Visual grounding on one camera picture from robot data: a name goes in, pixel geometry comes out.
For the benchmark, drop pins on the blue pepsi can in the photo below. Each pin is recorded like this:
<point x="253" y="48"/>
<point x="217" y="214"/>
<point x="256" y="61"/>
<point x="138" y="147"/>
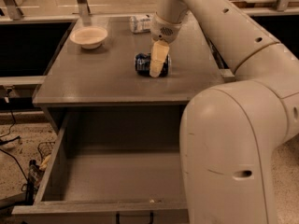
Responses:
<point x="142" y="65"/>

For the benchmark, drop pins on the grey cabinet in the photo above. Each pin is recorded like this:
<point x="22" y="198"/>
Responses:
<point x="107" y="76"/>

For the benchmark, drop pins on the open grey top drawer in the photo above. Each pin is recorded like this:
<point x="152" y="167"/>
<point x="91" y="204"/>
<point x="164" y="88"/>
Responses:
<point x="108" y="162"/>

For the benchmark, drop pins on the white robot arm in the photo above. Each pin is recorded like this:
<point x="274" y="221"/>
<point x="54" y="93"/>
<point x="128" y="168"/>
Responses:
<point x="228" y="132"/>

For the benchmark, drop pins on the black drawer handle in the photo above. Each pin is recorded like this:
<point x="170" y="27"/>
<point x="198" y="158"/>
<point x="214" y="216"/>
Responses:
<point x="134" y="218"/>

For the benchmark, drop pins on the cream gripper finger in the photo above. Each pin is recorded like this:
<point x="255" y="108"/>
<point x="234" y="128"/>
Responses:
<point x="159" y="52"/>

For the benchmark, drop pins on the white bowl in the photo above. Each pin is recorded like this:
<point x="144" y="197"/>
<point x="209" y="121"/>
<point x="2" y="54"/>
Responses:
<point x="90" y="37"/>

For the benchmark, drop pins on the clear plastic water bottle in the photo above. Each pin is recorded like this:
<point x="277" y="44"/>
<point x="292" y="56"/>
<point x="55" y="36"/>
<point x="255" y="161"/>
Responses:
<point x="140" y="23"/>

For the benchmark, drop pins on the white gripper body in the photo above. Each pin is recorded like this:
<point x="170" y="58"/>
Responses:
<point x="164" y="31"/>

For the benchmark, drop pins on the metal railing frame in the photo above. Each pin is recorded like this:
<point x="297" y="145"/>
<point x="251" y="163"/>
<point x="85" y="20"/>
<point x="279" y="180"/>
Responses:
<point x="62" y="3"/>

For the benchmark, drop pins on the black wire basket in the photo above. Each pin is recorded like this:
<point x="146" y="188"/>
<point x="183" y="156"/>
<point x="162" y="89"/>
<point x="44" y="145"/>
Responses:
<point x="45" y="149"/>

